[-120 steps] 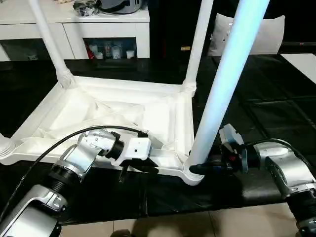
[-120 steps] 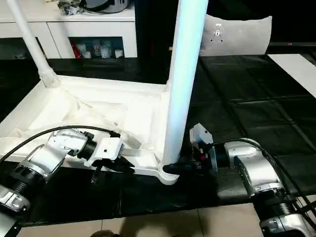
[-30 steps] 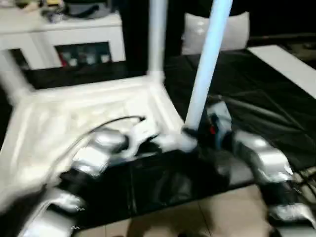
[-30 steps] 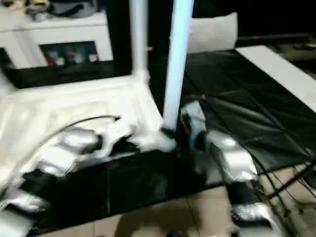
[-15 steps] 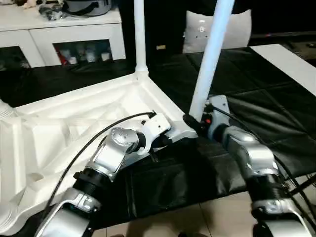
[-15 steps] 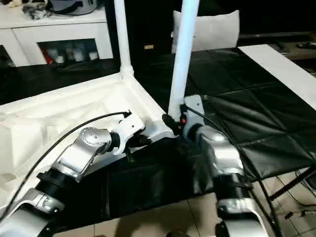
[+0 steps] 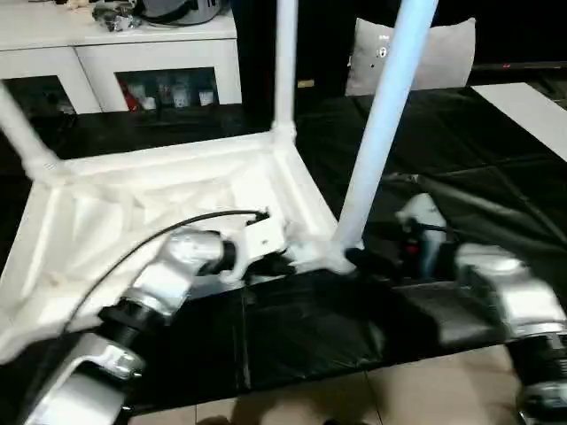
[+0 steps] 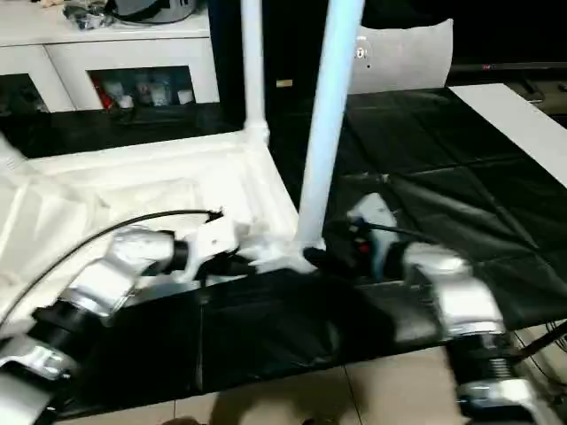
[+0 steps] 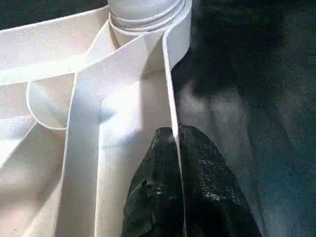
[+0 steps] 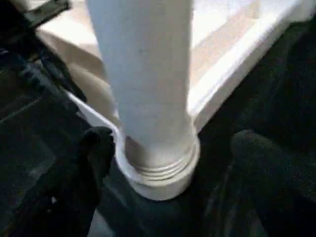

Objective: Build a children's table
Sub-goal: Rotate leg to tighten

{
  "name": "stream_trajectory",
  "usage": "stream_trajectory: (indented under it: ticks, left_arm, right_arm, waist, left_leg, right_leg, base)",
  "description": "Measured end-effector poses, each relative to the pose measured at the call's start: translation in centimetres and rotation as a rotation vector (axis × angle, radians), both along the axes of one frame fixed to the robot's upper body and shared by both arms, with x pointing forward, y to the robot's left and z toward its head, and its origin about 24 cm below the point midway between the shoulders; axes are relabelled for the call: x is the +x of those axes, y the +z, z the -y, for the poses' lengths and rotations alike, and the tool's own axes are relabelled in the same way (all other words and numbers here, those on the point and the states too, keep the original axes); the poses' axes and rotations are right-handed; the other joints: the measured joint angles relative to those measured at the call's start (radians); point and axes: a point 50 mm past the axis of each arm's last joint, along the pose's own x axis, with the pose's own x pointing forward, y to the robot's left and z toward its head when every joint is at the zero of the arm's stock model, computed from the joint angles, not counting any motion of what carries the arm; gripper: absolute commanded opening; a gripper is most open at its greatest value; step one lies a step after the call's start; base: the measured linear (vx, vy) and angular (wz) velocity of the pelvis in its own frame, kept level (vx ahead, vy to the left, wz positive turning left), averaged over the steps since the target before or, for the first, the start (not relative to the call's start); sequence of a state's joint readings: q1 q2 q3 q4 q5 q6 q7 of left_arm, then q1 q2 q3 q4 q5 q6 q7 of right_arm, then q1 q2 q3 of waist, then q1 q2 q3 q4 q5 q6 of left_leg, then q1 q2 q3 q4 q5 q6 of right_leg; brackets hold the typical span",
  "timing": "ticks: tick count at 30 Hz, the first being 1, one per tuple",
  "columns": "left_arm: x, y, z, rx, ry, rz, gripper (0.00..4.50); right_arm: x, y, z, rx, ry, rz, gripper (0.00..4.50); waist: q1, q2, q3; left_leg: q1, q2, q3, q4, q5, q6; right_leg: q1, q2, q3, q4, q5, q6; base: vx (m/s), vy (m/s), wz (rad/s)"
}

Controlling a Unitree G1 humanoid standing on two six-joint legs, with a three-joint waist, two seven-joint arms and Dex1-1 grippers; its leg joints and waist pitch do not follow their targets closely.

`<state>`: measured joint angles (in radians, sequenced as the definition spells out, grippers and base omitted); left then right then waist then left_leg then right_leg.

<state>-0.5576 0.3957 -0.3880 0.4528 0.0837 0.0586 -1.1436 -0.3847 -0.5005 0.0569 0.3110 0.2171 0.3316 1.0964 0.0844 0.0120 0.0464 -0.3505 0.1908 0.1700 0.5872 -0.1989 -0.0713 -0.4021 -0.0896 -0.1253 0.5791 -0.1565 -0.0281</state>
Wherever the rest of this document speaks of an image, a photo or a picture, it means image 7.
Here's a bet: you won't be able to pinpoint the white plastic table leg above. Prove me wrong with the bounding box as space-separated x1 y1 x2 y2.
269 0 299 143
0 79 64 183
338 0 440 257

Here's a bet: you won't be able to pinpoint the black padded mat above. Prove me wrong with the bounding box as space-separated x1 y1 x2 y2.
0 83 567 411

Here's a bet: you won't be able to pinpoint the white flat board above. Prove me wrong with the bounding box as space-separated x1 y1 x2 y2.
470 81 567 164

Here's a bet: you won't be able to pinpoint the grey pillow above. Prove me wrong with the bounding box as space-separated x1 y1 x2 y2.
344 17 478 97

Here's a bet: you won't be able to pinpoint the black cabinet with yellow label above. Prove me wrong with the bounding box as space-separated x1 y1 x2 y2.
234 0 361 116

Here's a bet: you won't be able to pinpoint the small red item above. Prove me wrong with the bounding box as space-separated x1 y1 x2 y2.
125 82 142 111

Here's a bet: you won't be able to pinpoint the dark round object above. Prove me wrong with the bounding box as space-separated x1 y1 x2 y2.
141 0 235 27

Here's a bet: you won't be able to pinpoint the white cabinet with glass doors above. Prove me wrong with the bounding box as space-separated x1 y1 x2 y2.
0 6 244 115

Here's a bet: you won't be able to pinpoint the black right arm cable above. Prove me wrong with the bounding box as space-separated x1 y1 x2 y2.
414 222 462 236

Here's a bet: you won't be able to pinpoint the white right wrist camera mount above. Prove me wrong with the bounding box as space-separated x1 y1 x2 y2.
395 192 449 276

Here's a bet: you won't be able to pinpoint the black tangled straps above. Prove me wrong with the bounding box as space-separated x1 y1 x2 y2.
91 6 144 33

